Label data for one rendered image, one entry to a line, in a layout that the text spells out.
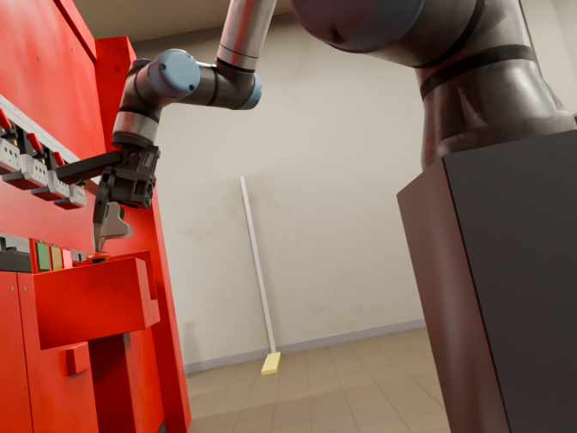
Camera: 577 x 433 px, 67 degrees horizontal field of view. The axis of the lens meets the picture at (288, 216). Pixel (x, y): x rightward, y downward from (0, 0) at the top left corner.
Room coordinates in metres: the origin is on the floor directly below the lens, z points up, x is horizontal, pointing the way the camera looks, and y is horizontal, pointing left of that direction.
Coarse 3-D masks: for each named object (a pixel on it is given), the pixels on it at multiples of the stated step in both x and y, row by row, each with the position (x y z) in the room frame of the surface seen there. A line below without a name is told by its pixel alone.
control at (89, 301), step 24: (72, 264) 0.88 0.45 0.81; (96, 264) 0.71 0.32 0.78; (120, 264) 0.72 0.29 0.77; (144, 264) 0.81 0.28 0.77; (48, 288) 0.70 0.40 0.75; (72, 288) 0.70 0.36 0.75; (96, 288) 0.71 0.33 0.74; (120, 288) 0.72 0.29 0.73; (144, 288) 0.77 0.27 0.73; (48, 312) 0.70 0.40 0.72; (72, 312) 0.70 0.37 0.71; (96, 312) 0.71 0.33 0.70; (120, 312) 0.72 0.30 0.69; (144, 312) 0.74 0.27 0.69; (48, 336) 0.70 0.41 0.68; (72, 336) 0.70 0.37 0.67; (96, 336) 0.71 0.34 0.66
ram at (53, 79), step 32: (0, 0) 1.30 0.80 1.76; (32, 0) 1.57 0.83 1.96; (0, 32) 1.28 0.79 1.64; (32, 32) 1.53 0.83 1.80; (64, 32) 1.93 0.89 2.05; (0, 64) 1.25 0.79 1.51; (32, 64) 1.50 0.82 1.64; (64, 64) 1.87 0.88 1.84; (32, 96) 1.46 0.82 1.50; (64, 96) 1.81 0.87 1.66; (96, 96) 2.35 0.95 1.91; (32, 128) 1.43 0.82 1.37; (64, 128) 1.76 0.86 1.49; (96, 128) 2.26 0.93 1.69; (64, 160) 1.72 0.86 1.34; (96, 192) 2.29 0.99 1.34
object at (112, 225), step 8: (112, 208) 0.75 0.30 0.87; (104, 216) 0.74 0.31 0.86; (112, 216) 0.75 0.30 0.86; (96, 224) 0.73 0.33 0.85; (104, 224) 0.74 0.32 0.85; (112, 224) 0.75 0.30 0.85; (120, 224) 0.75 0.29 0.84; (128, 224) 0.76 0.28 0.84; (96, 232) 0.74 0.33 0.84; (104, 232) 0.75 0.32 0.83; (112, 232) 0.75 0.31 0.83; (120, 232) 0.75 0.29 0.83; (96, 240) 0.74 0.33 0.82; (96, 248) 0.75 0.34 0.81
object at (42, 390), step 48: (0, 288) 0.92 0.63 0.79; (0, 336) 0.90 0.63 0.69; (144, 336) 2.21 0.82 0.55; (0, 384) 0.89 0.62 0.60; (48, 384) 1.10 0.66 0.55; (144, 384) 2.07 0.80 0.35; (0, 432) 0.87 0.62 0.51; (48, 432) 1.07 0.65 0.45; (96, 432) 1.38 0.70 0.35; (144, 432) 1.95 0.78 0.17
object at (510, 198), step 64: (448, 192) 0.37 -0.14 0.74; (512, 192) 0.37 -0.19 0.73; (576, 192) 0.37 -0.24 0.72; (448, 256) 0.41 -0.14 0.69; (512, 256) 0.37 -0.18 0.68; (576, 256) 0.37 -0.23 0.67; (448, 320) 0.45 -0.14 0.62; (512, 320) 0.37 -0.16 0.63; (576, 320) 0.37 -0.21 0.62; (448, 384) 0.51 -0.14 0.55; (512, 384) 0.37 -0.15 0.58; (576, 384) 0.37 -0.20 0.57
